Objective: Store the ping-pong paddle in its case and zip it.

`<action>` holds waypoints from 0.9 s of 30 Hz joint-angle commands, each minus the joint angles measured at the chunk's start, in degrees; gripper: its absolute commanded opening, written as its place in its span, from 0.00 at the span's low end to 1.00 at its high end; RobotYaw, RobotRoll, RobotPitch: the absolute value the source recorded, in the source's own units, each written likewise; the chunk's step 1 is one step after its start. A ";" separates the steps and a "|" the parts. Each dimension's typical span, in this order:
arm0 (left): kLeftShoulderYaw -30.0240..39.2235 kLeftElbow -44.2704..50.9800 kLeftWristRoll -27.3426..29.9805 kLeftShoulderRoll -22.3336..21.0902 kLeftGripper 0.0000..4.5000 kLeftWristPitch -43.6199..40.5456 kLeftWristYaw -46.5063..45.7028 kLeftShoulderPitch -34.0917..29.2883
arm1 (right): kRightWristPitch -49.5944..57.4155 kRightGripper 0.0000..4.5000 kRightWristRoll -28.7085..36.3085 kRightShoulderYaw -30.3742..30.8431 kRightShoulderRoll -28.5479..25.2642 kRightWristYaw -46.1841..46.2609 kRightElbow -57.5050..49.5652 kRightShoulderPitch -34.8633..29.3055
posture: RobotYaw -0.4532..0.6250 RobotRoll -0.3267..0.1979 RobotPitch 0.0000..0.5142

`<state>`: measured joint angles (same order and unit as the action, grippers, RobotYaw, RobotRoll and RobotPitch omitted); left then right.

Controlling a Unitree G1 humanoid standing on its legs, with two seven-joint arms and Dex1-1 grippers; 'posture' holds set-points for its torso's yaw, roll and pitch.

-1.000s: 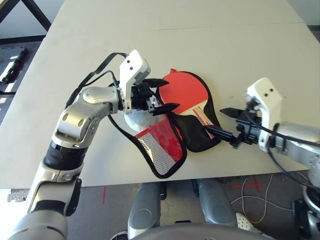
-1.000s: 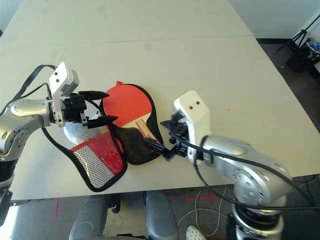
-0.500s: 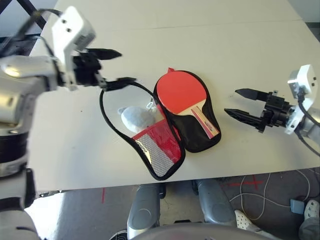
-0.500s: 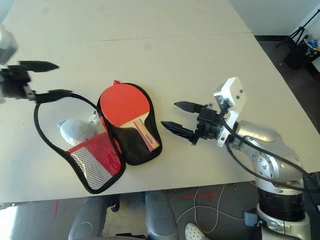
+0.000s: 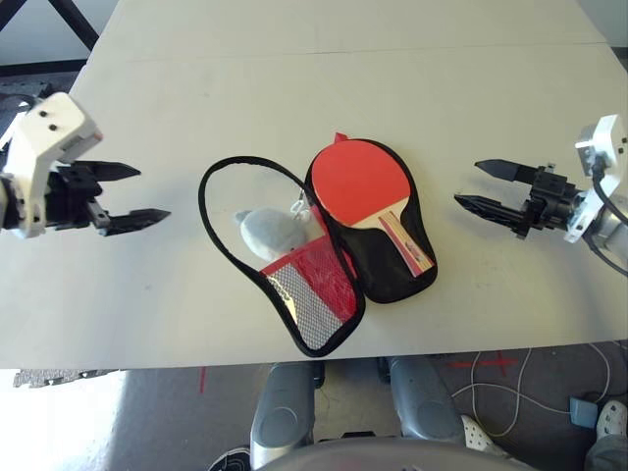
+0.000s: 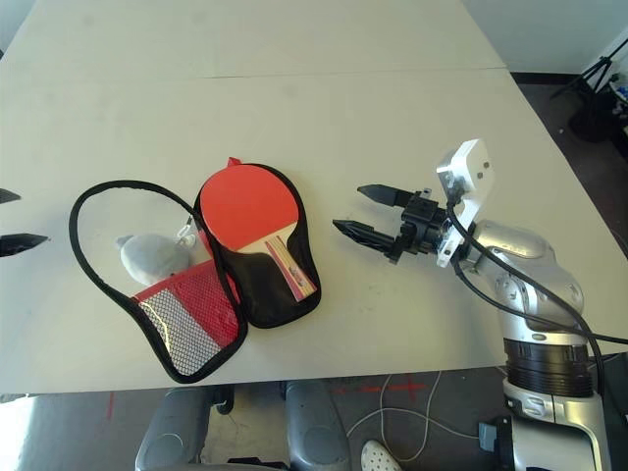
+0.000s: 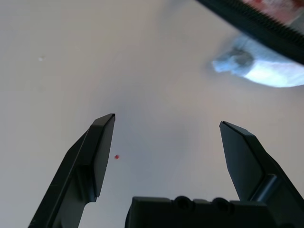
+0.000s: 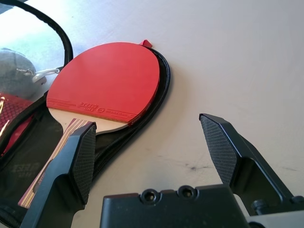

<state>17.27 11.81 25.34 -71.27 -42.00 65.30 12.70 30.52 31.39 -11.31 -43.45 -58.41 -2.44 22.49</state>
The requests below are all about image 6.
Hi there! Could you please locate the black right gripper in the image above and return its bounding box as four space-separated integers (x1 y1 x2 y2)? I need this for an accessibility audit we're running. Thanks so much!
332 183 450 266

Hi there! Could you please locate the grey plush zipper charm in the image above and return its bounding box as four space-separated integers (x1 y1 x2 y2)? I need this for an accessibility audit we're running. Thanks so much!
113 223 200 286

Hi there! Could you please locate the red ping-pong paddle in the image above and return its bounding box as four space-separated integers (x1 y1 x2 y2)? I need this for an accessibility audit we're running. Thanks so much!
200 164 318 303

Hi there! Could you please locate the red and black paddle case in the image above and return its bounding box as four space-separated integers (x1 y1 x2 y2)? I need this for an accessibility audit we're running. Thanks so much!
68 156 323 385

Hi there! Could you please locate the grey robot right leg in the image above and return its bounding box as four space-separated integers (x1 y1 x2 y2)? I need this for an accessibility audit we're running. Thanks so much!
284 381 354 471

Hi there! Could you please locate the grey robot leg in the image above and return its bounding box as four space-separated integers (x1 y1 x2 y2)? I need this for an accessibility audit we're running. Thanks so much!
135 387 232 471
284 381 354 471

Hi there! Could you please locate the white perforated clog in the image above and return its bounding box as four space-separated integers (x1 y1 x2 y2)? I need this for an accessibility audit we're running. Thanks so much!
361 440 398 471

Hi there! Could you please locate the grey robot left leg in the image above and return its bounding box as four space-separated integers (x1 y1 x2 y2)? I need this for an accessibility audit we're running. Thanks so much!
135 387 232 471

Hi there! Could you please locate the grey power adapter box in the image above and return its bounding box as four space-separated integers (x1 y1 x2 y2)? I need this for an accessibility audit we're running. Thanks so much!
478 421 501 450

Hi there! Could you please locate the black tripod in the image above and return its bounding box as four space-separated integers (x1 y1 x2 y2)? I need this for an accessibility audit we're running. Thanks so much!
549 38 628 99

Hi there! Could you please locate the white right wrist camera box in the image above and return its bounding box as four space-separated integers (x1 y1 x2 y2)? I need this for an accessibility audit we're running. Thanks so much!
435 138 491 269

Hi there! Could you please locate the white floor cable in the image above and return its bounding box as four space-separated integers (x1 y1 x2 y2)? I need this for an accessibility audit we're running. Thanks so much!
345 372 482 462

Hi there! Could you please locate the black support post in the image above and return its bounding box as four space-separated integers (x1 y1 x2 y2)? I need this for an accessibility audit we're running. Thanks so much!
210 383 236 416

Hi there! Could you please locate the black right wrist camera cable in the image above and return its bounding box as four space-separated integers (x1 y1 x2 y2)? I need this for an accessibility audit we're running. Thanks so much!
444 185 628 393

